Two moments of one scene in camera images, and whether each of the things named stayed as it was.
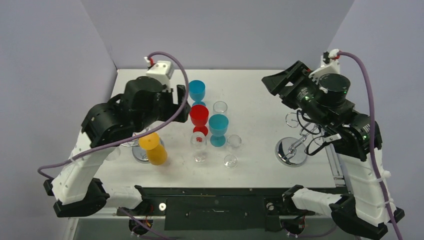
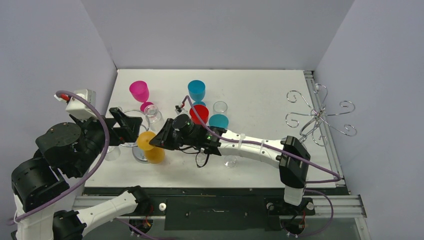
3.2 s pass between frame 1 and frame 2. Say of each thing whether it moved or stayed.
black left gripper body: moved
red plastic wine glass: stayed
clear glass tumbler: stayed
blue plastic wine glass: stayed
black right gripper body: moved
